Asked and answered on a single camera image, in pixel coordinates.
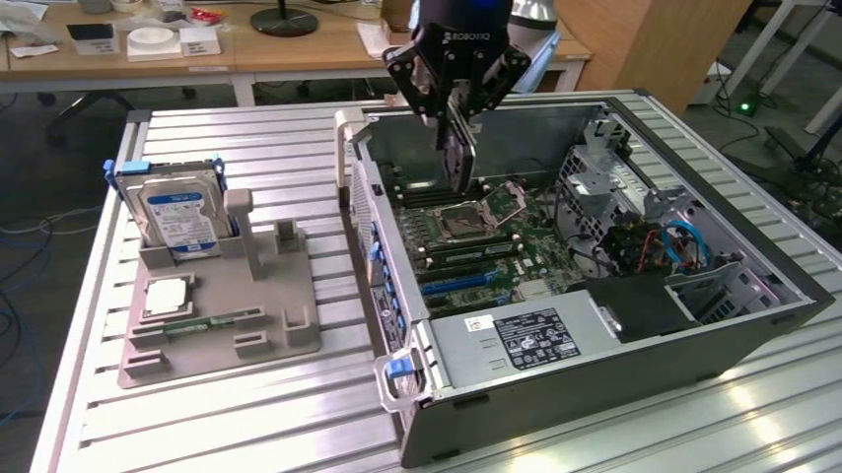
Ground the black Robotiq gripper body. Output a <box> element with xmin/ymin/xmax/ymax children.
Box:
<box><xmin>411</xmin><ymin>0</ymin><xmax>515</xmax><ymax>83</ymax></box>

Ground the black graphics card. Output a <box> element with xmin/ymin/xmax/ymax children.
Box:
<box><xmin>432</xmin><ymin>93</ymin><xmax>480</xmax><ymax>194</ymax></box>

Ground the white paper stack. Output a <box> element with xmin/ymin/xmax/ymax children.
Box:
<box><xmin>355</xmin><ymin>21</ymin><xmax>411</xmax><ymax>61</ymax></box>

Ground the wooden desk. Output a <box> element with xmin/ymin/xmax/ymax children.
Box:
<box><xmin>0</xmin><ymin>0</ymin><xmax>594</xmax><ymax>107</ymax></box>

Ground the black round lamp base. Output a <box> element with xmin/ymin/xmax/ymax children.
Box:
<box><xmin>248</xmin><ymin>0</ymin><xmax>322</xmax><ymax>37</ymax></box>

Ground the wooden cabinet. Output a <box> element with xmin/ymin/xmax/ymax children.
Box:
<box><xmin>575</xmin><ymin>0</ymin><xmax>755</xmax><ymax>115</ymax></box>

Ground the metal socket cover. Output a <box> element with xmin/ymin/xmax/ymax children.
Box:
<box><xmin>482</xmin><ymin>180</ymin><xmax>528</xmax><ymax>229</ymax></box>

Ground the CPU socket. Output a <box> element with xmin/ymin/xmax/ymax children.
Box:
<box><xmin>436</xmin><ymin>201</ymin><xmax>494</xmax><ymax>238</ymax></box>

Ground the white labelled box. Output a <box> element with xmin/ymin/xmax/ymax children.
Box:
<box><xmin>177</xmin><ymin>26</ymin><xmax>221</xmax><ymax>58</ymax></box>

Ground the red small item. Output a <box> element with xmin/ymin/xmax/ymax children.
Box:
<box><xmin>189</xmin><ymin>5</ymin><xmax>227</xmax><ymax>27</ymax></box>

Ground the black installed RAM stick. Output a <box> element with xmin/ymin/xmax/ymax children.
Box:
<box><xmin>430</xmin><ymin>239</ymin><xmax>519</xmax><ymax>268</ymax></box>

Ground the green motherboard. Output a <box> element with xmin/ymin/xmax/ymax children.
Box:
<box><xmin>387</xmin><ymin>174</ymin><xmax>580</xmax><ymax>319</ymax></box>

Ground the blue expansion slot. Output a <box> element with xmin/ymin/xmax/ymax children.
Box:
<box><xmin>419</xmin><ymin>269</ymin><xmax>500</xmax><ymax>296</ymax></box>

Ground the white round dish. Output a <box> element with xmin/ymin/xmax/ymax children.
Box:
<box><xmin>125</xmin><ymin>27</ymin><xmax>185</xmax><ymax>63</ymax></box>

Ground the hard disk in blue carrier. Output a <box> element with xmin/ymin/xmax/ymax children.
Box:
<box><xmin>101</xmin><ymin>155</ymin><xmax>229</xmax><ymax>262</ymax></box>

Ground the black floor stand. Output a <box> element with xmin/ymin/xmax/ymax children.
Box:
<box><xmin>765</xmin><ymin>125</ymin><xmax>842</xmax><ymax>174</ymax></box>

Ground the black chair base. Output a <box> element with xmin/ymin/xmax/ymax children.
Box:
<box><xmin>37</xmin><ymin>84</ymin><xmax>200</xmax><ymax>145</ymax></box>

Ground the grey plastic parts rack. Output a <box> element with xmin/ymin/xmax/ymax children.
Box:
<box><xmin>116</xmin><ymin>188</ymin><xmax>324</xmax><ymax>390</ymax></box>

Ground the white box with black top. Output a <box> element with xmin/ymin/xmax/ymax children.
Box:
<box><xmin>64</xmin><ymin>23</ymin><xmax>123</xmax><ymax>57</ymax></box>

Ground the grey power supply unit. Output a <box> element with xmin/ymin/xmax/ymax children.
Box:
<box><xmin>426</xmin><ymin>290</ymin><xmax>620</xmax><ymax>390</ymax></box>

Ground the silver CPU chip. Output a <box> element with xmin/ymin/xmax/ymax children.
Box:
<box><xmin>141</xmin><ymin>279</ymin><xmax>192</xmax><ymax>315</ymax></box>

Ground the white paper card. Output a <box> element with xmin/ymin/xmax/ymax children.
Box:
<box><xmin>8</xmin><ymin>43</ymin><xmax>61</xmax><ymax>58</ymax></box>

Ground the green RAM stick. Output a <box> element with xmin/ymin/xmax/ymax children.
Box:
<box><xmin>160</xmin><ymin>314</ymin><xmax>243</xmax><ymax>333</ymax></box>

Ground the white table frame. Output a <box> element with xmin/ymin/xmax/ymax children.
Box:
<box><xmin>722</xmin><ymin>0</ymin><xmax>842</xmax><ymax>135</ymax></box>

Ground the blue disk wire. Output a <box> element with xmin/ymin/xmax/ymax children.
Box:
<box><xmin>659</xmin><ymin>223</ymin><xmax>713</xmax><ymax>271</ymax></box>

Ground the blue floor cable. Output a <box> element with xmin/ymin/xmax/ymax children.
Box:
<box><xmin>0</xmin><ymin>196</ymin><xmax>57</xmax><ymax>426</ymax></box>

